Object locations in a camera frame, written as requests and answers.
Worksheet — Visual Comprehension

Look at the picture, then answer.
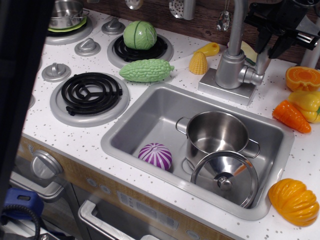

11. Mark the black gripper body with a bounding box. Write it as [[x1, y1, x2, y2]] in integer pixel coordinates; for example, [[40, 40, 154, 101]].
[[244, 2, 318, 50]]

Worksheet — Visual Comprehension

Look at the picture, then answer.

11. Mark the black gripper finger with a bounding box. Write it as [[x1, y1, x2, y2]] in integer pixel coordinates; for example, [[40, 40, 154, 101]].
[[254, 27, 272, 54], [268, 36, 292, 59]]

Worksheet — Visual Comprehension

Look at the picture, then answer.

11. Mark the silver faucet lever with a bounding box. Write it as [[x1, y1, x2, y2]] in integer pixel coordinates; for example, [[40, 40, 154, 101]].
[[238, 46, 271, 86]]

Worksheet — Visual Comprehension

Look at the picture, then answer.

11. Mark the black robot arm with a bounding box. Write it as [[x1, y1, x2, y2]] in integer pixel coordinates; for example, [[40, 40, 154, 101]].
[[244, 0, 320, 59]]

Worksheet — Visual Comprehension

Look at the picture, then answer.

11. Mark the orange toy pumpkin half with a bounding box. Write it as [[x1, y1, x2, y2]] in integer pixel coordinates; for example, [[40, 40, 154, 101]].
[[285, 66, 320, 92]]

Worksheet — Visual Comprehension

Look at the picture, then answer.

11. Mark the hanging clear spoon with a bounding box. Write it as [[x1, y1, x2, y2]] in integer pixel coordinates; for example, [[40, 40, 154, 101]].
[[216, 0, 232, 32]]

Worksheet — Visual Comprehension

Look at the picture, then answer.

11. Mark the silver toy faucet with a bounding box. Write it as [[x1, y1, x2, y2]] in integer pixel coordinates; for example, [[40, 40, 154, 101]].
[[198, 0, 257, 106]]

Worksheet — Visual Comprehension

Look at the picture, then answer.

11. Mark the yellow toy bell pepper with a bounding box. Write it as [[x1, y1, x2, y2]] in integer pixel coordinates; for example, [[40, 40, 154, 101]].
[[288, 91, 320, 123]]

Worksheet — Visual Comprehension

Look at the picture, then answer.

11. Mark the orange toy carrot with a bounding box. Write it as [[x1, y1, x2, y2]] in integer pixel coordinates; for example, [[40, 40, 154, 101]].
[[272, 100, 312, 134]]

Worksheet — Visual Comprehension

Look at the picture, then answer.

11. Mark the yellow toy corn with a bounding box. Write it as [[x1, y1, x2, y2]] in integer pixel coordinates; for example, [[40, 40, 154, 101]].
[[188, 51, 208, 75]]

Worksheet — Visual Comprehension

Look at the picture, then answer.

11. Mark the hanging slotted spoon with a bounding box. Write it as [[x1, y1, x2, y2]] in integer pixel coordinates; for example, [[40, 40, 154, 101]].
[[168, 0, 184, 19]]

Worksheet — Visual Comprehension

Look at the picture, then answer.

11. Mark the steel pot in sink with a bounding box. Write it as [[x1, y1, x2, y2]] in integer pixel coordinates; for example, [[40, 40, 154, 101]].
[[175, 110, 261, 169]]

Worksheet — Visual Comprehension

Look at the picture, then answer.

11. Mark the green toy bitter melon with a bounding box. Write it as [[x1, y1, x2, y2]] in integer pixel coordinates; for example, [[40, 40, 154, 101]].
[[119, 59, 175, 83]]

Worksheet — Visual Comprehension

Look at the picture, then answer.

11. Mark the green toy cabbage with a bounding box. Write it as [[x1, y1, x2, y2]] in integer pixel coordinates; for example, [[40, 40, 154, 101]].
[[123, 20, 158, 50]]

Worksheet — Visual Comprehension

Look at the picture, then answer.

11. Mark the hanging silver ladle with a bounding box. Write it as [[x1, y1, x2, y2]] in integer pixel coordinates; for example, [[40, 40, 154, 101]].
[[125, 0, 144, 10]]

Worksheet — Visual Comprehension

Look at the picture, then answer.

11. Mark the steel pot lid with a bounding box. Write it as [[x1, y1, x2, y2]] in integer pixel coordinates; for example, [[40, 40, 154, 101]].
[[190, 150, 259, 208]]

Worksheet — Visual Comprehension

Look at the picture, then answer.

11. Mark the black rear burner coil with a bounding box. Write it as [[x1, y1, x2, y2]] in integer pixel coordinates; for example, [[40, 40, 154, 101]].
[[113, 36, 168, 62]]

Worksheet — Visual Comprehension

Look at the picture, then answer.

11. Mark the black burner coil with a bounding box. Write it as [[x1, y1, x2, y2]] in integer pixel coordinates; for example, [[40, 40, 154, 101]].
[[61, 72, 124, 116], [113, 36, 168, 62]]

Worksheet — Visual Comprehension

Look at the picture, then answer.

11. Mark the silver stove knob rear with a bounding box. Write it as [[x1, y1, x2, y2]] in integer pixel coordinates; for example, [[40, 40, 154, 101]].
[[101, 17, 125, 35]]

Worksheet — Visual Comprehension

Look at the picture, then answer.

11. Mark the silver stove knob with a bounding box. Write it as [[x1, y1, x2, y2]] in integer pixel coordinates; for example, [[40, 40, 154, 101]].
[[41, 62, 71, 83], [74, 38, 101, 57], [101, 17, 125, 35]]

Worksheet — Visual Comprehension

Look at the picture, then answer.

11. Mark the silver sink basin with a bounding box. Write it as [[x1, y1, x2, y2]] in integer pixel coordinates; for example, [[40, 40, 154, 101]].
[[101, 83, 295, 221]]

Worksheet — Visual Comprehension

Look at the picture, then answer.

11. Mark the purple toy onion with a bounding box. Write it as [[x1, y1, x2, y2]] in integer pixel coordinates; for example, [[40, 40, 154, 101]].
[[138, 142, 173, 171]]

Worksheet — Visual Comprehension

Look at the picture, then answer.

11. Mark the yellow orange toy squash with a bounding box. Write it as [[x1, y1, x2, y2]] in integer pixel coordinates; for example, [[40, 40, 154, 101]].
[[268, 178, 320, 227]]

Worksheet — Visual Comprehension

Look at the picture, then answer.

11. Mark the silver stove knob middle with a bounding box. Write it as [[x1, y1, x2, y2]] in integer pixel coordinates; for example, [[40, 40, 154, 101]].
[[74, 38, 101, 57]]

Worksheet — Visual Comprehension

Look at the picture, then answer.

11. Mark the green plate under pot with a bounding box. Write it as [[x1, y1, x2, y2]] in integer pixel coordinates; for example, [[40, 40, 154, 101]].
[[48, 17, 87, 33]]

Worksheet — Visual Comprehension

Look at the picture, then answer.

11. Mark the black front burner coil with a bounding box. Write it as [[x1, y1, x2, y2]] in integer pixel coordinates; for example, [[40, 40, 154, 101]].
[[61, 72, 124, 116]]

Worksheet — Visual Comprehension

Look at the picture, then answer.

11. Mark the small steel pot on stove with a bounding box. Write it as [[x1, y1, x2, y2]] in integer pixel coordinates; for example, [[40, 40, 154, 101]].
[[48, 0, 90, 30]]

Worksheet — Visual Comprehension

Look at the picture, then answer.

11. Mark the silver stove knob front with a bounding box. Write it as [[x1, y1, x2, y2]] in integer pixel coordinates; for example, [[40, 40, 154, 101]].
[[41, 62, 71, 83]]

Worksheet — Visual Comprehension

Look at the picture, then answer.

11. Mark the silver oven dial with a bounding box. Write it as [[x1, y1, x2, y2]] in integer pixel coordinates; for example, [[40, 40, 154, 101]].
[[30, 149, 64, 180]]

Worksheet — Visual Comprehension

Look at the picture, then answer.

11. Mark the blue clamp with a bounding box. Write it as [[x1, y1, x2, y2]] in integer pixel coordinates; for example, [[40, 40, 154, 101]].
[[1, 187, 44, 221]]

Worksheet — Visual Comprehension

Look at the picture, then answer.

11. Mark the yellow toy spatula handle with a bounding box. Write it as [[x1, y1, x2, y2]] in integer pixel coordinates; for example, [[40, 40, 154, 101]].
[[193, 42, 220, 57]]

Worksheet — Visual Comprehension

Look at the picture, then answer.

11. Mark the silver hanging rail post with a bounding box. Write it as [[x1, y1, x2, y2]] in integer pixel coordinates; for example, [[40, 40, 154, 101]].
[[182, 0, 196, 20]]

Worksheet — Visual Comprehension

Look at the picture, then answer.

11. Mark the dark foreground post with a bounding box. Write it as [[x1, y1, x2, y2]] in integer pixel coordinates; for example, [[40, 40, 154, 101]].
[[0, 0, 54, 203]]

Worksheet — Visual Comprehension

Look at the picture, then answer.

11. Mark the silver oven door handle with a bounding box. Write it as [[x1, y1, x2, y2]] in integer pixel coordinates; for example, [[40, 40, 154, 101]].
[[78, 200, 140, 240]]

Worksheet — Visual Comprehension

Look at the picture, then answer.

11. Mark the black braided cable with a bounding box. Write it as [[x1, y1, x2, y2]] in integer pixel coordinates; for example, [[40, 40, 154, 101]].
[[1, 204, 42, 240]]

